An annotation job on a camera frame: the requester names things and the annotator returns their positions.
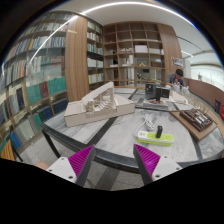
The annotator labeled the seated person in grey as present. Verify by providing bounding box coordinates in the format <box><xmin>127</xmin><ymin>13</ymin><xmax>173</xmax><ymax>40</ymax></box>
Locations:
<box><xmin>166</xmin><ymin>69</ymin><xmax>185</xmax><ymax>87</ymax></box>

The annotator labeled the black charger plug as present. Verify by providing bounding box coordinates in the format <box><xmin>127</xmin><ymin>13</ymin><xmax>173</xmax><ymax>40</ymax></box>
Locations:
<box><xmin>156</xmin><ymin>125</ymin><xmax>163</xmax><ymax>138</ymax></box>

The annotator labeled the glass-fronted bookshelf with books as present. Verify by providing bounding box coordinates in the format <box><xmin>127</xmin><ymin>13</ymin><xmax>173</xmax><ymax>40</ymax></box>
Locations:
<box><xmin>0</xmin><ymin>11</ymin><xmax>105</xmax><ymax>160</ymax></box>

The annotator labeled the green white power strip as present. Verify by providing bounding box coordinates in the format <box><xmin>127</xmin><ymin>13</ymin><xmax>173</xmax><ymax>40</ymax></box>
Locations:
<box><xmin>137</xmin><ymin>131</ymin><xmax>174</xmax><ymax>145</ymax></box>

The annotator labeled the dark model on wooden board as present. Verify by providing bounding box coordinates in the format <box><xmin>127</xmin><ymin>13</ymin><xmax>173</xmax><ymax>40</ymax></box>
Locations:
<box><xmin>170</xmin><ymin>109</ymin><xmax>217</xmax><ymax>141</ymax></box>

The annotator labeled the white architectural building model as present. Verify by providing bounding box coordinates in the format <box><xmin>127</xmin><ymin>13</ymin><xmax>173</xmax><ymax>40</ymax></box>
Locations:
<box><xmin>64</xmin><ymin>82</ymin><xmax>135</xmax><ymax>127</ymax></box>

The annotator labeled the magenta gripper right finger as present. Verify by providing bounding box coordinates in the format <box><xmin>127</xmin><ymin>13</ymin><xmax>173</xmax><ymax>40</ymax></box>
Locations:
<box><xmin>133</xmin><ymin>144</ymin><xmax>182</xmax><ymax>185</ymax></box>

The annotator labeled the small white architectural model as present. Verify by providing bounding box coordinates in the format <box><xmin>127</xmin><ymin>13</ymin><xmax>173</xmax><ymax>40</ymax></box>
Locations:
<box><xmin>170</xmin><ymin>90</ymin><xmax>188</xmax><ymax>104</ymax></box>

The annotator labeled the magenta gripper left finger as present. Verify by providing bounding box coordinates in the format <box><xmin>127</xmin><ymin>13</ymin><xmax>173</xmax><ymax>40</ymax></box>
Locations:
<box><xmin>47</xmin><ymin>145</ymin><xmax>95</xmax><ymax>187</ymax></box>

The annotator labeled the wooden open shelving unit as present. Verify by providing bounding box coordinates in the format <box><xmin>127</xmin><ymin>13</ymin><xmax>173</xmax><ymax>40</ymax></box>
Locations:
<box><xmin>103</xmin><ymin>22</ymin><xmax>165</xmax><ymax>87</ymax></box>

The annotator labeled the white power strip cable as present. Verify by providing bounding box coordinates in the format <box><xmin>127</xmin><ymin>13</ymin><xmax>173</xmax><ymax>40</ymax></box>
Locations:
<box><xmin>133</xmin><ymin>113</ymin><xmax>157</xmax><ymax>138</ymax></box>

